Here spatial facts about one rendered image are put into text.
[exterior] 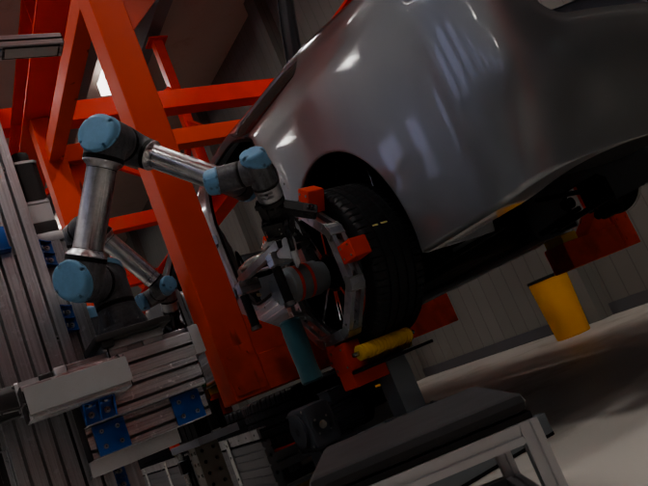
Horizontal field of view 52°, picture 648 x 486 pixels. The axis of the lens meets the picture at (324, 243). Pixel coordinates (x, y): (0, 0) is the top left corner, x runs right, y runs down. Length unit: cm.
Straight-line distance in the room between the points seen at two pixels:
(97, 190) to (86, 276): 25
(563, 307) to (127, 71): 448
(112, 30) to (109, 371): 191
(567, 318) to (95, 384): 509
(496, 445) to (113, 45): 269
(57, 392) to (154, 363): 32
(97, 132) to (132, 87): 124
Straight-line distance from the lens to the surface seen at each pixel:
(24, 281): 224
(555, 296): 639
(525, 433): 104
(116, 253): 276
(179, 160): 203
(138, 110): 315
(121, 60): 328
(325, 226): 241
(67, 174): 511
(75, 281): 195
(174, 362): 204
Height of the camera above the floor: 46
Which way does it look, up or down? 11 degrees up
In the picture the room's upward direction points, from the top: 22 degrees counter-clockwise
